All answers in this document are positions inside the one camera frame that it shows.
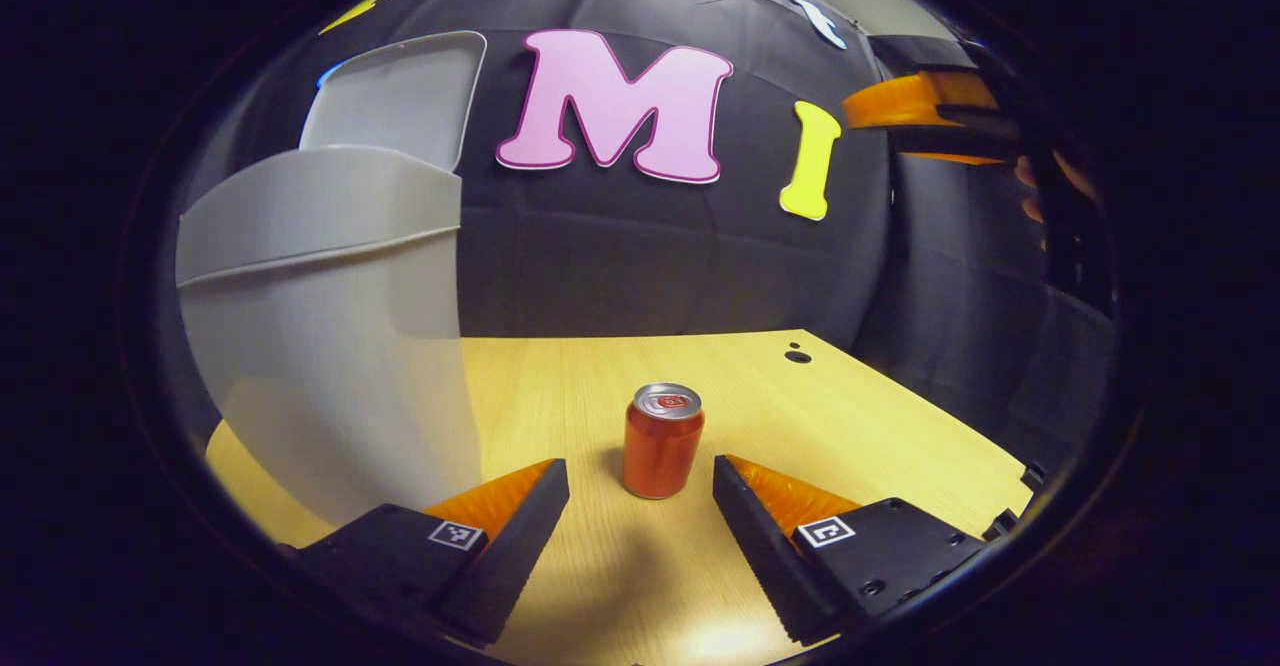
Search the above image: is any wooden desktop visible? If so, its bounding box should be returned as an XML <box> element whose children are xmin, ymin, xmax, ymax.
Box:
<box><xmin>205</xmin><ymin>329</ymin><xmax>1036</xmax><ymax>666</ymax></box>

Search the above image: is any black backdrop cloth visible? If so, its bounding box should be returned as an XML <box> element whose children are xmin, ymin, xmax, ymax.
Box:
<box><xmin>190</xmin><ymin>0</ymin><xmax>1116</xmax><ymax>467</ymax></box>

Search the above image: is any red pop can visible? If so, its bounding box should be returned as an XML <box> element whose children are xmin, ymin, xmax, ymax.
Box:
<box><xmin>622</xmin><ymin>382</ymin><xmax>706</xmax><ymax>500</ymax></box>

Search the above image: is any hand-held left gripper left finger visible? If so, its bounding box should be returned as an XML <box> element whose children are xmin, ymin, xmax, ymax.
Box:
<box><xmin>285</xmin><ymin>458</ymin><xmax>572</xmax><ymax>647</ymax></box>

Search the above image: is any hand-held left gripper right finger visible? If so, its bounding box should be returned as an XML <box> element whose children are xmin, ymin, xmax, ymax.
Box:
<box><xmin>711</xmin><ymin>454</ymin><xmax>991</xmax><ymax>647</ymax></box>

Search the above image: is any white desktop garbage bin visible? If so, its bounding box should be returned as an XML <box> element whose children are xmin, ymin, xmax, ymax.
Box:
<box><xmin>175</xmin><ymin>31</ymin><xmax>489</xmax><ymax>527</ymax></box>

